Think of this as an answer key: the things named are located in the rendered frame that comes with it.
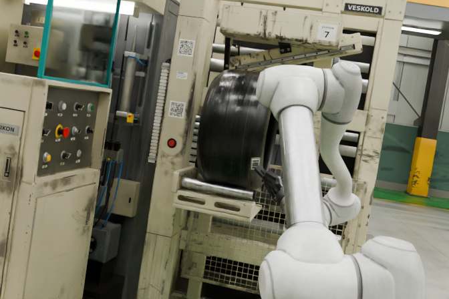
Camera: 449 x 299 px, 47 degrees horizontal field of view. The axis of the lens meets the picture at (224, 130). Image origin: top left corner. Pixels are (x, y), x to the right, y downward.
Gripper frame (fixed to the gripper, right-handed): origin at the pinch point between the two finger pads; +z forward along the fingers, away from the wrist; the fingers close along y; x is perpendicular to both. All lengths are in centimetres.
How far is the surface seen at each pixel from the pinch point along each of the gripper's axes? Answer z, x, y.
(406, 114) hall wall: 523, 708, 428
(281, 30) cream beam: 56, 42, -36
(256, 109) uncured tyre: 13.9, 3.9, -22.0
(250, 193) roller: 4.8, -1.9, 14.6
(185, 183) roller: 24.5, -24.3, 15.4
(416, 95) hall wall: 532, 735, 391
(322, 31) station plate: 44, 58, -38
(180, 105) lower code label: 49, -15, -11
